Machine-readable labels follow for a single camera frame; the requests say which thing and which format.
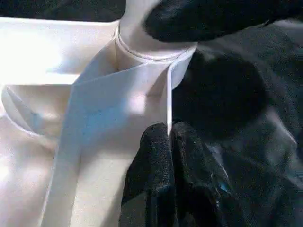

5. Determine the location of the white plastic table leg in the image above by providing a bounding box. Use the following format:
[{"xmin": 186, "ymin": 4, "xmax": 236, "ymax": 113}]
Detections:
[{"xmin": 115, "ymin": 0, "xmax": 197, "ymax": 61}]

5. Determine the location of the black plastic mat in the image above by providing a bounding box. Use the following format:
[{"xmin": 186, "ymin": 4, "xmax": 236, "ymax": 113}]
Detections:
[{"xmin": 0, "ymin": 0, "xmax": 303, "ymax": 227}]

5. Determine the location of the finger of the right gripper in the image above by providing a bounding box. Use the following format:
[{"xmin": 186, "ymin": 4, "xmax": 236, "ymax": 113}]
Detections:
[{"xmin": 143, "ymin": 0, "xmax": 276, "ymax": 44}]

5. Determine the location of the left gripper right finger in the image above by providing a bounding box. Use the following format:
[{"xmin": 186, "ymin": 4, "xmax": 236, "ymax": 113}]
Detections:
[{"xmin": 170, "ymin": 120, "xmax": 250, "ymax": 227}]

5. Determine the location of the white plastic table top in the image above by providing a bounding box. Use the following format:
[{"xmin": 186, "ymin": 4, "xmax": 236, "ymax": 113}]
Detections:
[{"xmin": 0, "ymin": 16, "xmax": 199, "ymax": 227}]

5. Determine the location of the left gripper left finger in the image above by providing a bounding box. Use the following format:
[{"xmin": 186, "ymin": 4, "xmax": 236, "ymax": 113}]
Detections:
[{"xmin": 120, "ymin": 122, "xmax": 178, "ymax": 227}]

